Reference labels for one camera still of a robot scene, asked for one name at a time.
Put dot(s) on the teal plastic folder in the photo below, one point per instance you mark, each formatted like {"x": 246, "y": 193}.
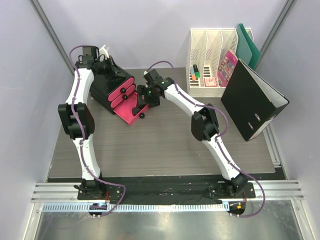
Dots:
{"x": 246, "y": 49}

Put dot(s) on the pink sticky note pad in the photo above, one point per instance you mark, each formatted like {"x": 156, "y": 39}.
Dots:
{"x": 210, "y": 82}

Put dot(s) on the black round compact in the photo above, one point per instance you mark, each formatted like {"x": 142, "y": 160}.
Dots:
{"x": 135, "y": 111}

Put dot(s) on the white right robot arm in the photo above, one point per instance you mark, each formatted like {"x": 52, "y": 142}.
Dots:
{"x": 204, "y": 127}

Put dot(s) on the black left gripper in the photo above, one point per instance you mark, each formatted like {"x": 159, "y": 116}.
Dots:
{"x": 109, "y": 66}

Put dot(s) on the black lever arch binder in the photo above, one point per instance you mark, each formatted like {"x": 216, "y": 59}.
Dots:
{"x": 251, "y": 102}

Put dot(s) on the pink sticker booklet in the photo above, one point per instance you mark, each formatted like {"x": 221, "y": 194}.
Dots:
{"x": 226, "y": 68}

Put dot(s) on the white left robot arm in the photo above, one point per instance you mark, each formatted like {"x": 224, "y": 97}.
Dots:
{"x": 78, "y": 122}

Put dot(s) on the white mesh file organizer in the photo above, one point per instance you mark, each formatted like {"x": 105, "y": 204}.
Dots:
{"x": 206, "y": 49}

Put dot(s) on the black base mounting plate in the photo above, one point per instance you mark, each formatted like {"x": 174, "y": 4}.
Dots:
{"x": 169, "y": 190}

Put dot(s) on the aluminium frame rail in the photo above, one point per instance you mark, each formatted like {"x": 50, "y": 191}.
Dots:
{"x": 63, "y": 197}

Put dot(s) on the black drawer cabinet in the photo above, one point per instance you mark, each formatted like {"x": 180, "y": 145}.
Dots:
{"x": 104, "y": 84}

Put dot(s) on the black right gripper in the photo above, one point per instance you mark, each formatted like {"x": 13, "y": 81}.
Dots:
{"x": 151, "y": 103}

